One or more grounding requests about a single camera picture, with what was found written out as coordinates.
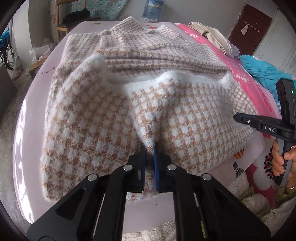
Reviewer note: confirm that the dark red door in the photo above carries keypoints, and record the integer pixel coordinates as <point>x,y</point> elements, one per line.
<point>254,14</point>

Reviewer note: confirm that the pink printed foam mat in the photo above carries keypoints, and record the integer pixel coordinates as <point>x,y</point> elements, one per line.
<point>30,139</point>

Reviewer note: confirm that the blue bag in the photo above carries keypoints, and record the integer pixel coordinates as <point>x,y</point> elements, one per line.
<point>5,38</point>

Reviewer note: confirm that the beige garment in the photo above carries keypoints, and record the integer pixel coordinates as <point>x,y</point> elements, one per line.
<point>215,37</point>

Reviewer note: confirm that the grey garment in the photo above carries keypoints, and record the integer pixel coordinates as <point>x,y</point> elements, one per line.
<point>233,49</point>

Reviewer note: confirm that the person's right hand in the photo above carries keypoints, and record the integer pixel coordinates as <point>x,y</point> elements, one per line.
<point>277,160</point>

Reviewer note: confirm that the clear plastic bag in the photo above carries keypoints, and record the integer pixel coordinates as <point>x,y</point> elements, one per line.
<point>41,52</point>

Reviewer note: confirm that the wheelchair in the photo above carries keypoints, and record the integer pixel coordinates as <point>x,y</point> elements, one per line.
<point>8,58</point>

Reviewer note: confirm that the black bag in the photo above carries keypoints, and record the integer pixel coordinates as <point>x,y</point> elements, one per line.
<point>76,16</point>

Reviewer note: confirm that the checked fuzzy coat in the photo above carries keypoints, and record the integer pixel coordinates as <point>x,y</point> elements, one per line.
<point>185,115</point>

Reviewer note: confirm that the small hanging cloth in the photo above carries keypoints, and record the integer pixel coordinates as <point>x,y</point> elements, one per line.
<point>245,30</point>

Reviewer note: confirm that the wooden chair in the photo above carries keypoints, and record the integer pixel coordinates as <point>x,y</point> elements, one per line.
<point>62,29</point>

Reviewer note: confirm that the teal floral cloth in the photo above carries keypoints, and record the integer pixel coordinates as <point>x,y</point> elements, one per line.
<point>108,9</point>

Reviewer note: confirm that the wall hook rack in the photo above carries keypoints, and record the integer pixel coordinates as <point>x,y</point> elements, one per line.
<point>253,26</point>

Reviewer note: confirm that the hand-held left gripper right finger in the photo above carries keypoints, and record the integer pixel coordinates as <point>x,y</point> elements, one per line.
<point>156,169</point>

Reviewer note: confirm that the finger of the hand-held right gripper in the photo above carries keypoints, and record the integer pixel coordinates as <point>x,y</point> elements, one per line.
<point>245,120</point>

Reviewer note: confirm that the pink floral blanket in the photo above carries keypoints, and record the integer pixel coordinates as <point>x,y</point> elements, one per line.
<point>245,76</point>

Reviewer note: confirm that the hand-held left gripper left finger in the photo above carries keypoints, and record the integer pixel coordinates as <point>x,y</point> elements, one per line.
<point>138,171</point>

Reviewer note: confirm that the low wooden stool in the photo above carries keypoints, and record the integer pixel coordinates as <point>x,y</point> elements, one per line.
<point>34,67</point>

